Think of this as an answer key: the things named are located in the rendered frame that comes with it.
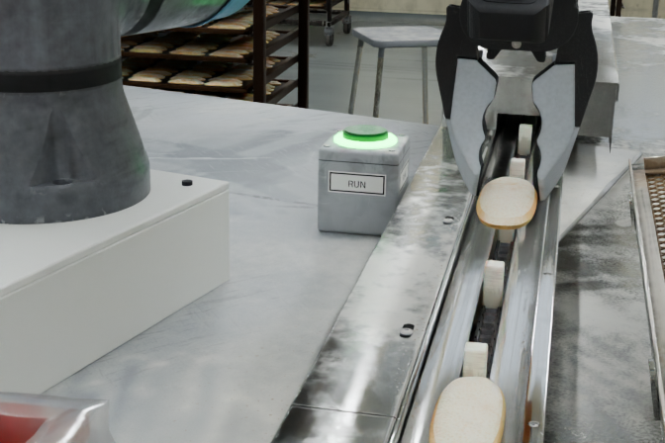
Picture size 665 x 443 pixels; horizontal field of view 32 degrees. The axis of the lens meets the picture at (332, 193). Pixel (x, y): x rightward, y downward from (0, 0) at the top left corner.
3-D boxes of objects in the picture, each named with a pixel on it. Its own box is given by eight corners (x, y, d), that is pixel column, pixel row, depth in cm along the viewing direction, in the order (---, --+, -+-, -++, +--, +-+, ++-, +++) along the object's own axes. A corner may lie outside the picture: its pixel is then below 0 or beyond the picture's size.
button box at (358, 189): (332, 240, 107) (333, 126, 104) (415, 247, 106) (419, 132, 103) (312, 270, 100) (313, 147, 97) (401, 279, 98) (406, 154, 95)
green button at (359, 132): (346, 139, 102) (347, 123, 102) (391, 143, 101) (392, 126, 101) (337, 151, 98) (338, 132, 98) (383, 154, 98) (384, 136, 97)
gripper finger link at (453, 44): (497, 124, 74) (527, -8, 71) (495, 131, 72) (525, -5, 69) (427, 109, 75) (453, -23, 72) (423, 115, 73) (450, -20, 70)
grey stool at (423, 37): (459, 156, 442) (465, 39, 428) (369, 161, 432) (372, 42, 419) (427, 133, 475) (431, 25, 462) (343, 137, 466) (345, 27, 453)
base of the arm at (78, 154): (-113, 208, 78) (-127, 65, 75) (19, 155, 92) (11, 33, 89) (77, 235, 73) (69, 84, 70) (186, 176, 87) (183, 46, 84)
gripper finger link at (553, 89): (587, 176, 78) (575, 43, 75) (586, 202, 72) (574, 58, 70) (540, 180, 79) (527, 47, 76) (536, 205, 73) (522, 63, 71)
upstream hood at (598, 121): (512, -3, 237) (515, -45, 235) (600, 1, 234) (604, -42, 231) (437, 141, 120) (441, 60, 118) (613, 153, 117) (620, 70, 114)
